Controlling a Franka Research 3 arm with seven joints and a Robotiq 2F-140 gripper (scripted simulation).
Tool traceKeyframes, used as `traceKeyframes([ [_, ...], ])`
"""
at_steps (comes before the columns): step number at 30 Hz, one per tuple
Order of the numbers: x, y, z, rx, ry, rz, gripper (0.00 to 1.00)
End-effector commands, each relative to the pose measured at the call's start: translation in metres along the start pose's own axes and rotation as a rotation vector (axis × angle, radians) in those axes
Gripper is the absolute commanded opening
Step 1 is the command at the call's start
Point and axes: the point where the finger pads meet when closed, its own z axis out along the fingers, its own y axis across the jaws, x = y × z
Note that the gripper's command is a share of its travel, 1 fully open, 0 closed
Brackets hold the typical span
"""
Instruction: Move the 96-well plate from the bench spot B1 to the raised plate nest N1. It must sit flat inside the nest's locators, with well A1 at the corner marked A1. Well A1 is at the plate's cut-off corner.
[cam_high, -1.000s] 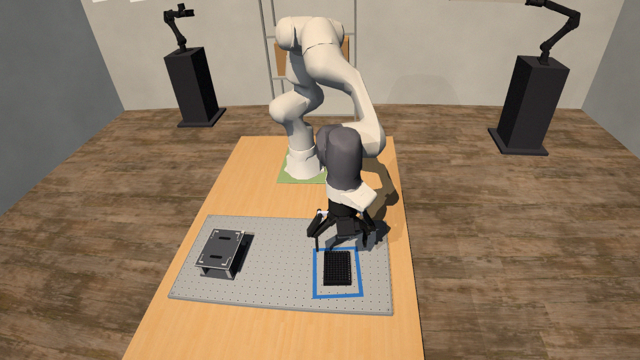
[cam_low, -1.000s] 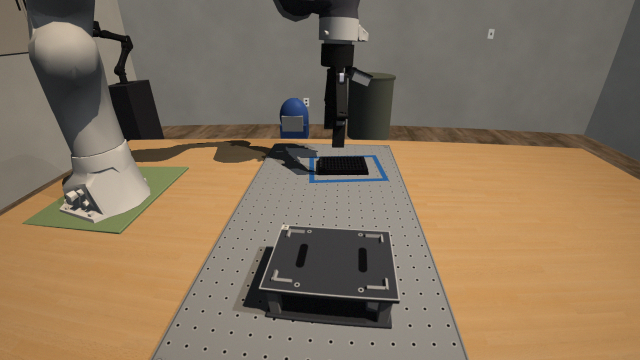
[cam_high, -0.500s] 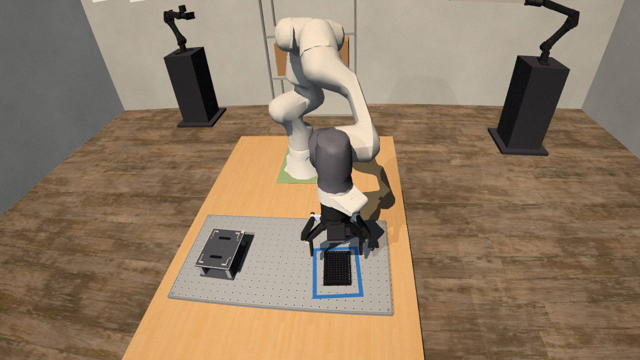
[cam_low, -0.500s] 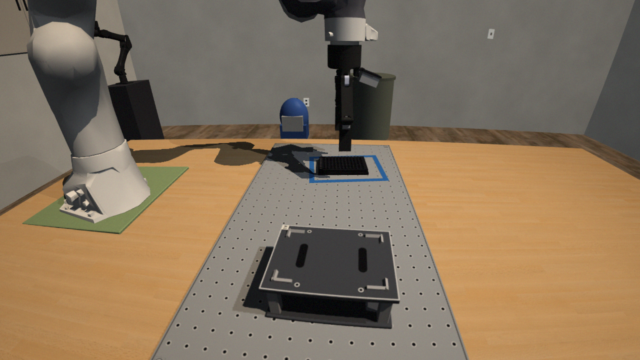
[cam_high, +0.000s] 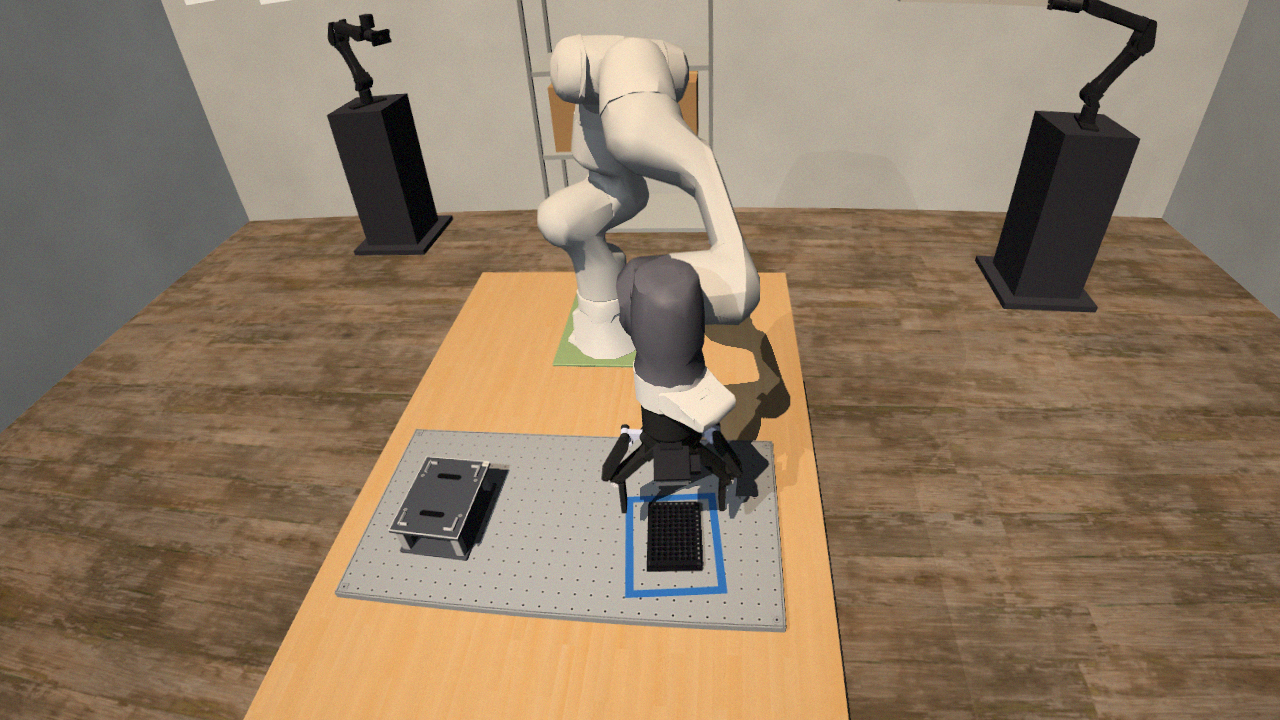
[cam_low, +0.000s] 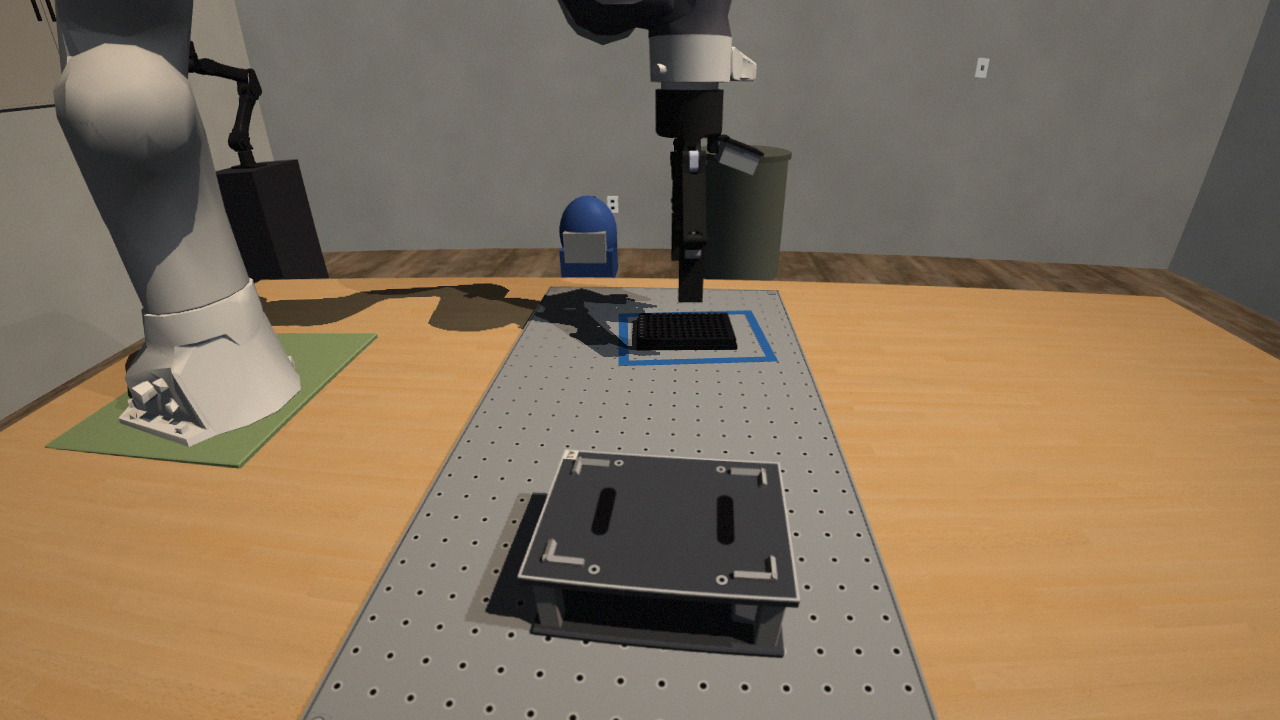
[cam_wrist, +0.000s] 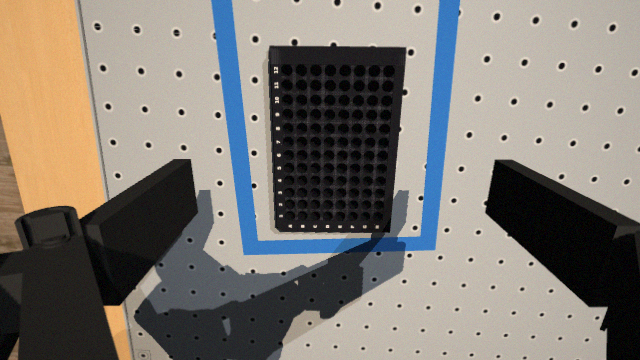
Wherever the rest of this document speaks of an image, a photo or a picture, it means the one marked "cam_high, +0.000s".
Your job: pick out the blue tape outline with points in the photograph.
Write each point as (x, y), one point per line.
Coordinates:
(629, 556)

